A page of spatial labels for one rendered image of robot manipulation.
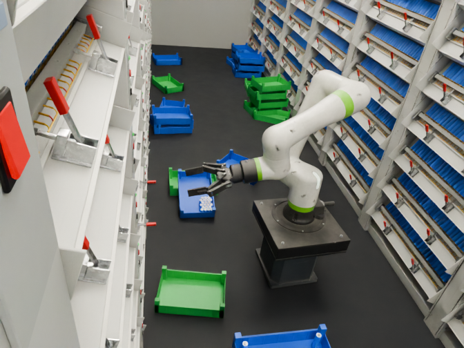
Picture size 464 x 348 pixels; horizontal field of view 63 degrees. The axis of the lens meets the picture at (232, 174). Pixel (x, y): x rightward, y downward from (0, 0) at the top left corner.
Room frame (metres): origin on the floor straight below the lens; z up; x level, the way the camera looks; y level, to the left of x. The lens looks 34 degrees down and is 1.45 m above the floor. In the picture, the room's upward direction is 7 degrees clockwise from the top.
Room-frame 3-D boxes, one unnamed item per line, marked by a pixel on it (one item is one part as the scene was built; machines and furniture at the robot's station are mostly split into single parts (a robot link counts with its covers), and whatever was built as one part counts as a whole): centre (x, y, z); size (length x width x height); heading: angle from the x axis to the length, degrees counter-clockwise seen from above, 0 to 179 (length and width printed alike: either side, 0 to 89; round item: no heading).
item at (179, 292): (1.11, 0.11, 0.04); 0.30 x 0.20 x 0.08; 93
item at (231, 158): (2.21, -0.06, 0.04); 0.30 x 0.20 x 0.08; 64
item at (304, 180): (1.39, -0.32, 0.50); 0.16 x 0.13 x 0.19; 40
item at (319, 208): (1.39, -0.38, 0.38); 0.26 x 0.15 x 0.06; 111
